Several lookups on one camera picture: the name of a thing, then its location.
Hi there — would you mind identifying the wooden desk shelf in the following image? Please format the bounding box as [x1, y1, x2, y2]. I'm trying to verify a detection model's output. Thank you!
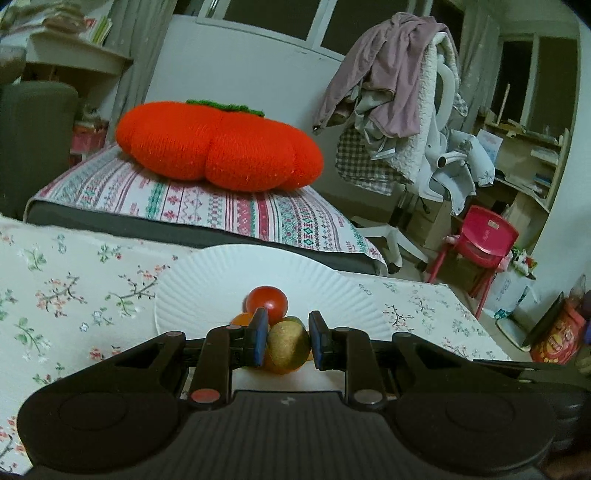
[480, 111, 572, 214]

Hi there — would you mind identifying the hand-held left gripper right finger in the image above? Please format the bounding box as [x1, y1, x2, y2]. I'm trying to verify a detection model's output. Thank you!
[308, 310, 468, 412]

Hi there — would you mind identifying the red plastic chair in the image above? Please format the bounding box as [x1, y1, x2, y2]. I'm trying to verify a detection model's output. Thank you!
[427, 205, 520, 319]

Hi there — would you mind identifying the grey curtain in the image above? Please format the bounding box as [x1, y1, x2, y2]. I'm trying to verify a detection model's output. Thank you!
[111, 0, 176, 125]

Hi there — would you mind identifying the floral tablecloth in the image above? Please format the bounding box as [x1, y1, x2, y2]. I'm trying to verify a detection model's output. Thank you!
[0, 215, 514, 476]

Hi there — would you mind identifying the white jacket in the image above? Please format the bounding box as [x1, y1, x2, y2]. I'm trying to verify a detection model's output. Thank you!
[422, 129, 496, 215]

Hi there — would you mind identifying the row of books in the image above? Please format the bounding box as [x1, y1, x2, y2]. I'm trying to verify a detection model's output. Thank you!
[41, 2, 114, 46]

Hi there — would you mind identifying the red tomato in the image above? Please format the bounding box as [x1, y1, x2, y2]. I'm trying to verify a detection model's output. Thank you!
[245, 286, 289, 326]

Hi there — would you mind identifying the white fleece garment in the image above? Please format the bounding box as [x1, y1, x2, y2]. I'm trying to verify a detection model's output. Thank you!
[392, 32, 462, 183]

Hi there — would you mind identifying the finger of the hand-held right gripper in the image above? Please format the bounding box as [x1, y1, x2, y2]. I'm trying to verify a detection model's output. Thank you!
[473, 358, 591, 386]

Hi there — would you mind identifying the yellow-brown round fruit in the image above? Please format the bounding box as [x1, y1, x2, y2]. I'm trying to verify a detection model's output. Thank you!
[267, 320, 311, 365]

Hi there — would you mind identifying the pink box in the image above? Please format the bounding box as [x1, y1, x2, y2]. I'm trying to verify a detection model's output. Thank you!
[71, 121, 110, 153]

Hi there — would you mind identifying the purple garment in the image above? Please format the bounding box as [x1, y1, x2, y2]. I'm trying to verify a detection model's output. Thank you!
[314, 13, 446, 139]

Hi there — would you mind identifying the white ribbed plate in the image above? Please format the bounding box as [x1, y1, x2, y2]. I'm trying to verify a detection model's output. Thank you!
[154, 244, 392, 344]

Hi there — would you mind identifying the red snack bag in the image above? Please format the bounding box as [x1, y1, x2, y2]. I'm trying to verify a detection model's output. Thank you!
[530, 305, 587, 365]

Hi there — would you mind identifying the white office chair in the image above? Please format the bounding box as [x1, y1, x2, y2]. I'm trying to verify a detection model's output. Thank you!
[353, 32, 467, 273]

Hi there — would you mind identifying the orange persimmon cushion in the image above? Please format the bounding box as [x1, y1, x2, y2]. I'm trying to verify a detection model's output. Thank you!
[115, 99, 324, 192]

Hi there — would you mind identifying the white plastic bag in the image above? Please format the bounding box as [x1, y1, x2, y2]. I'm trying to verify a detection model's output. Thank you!
[492, 270, 532, 321]

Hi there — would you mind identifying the checked cloth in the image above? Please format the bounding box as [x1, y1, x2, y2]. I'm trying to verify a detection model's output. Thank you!
[335, 127, 408, 185]

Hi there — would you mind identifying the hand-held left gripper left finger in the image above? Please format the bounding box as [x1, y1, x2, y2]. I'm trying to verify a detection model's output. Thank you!
[111, 308, 271, 409]

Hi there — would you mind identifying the striped patterned cover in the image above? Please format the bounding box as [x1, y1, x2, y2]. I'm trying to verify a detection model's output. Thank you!
[37, 143, 386, 273]

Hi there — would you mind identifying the white shelf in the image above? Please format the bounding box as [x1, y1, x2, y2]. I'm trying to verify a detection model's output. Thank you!
[25, 32, 134, 90]

